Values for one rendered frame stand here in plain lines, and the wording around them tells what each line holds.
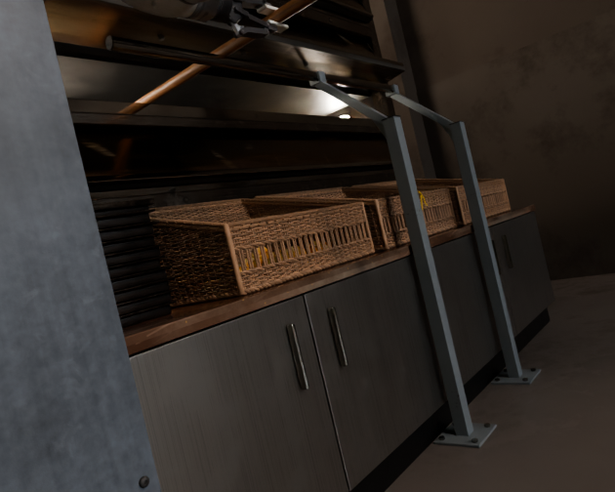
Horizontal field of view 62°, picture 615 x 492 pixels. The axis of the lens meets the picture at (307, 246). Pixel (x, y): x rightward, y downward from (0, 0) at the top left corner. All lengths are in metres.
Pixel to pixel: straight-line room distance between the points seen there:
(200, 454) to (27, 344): 0.57
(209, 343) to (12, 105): 0.60
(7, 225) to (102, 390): 0.14
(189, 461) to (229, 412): 0.11
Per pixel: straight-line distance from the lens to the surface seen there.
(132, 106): 1.66
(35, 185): 0.44
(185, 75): 1.55
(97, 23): 1.64
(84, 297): 0.44
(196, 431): 0.94
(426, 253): 1.51
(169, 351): 0.90
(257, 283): 1.09
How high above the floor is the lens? 0.66
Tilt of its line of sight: level
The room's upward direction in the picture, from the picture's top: 13 degrees counter-clockwise
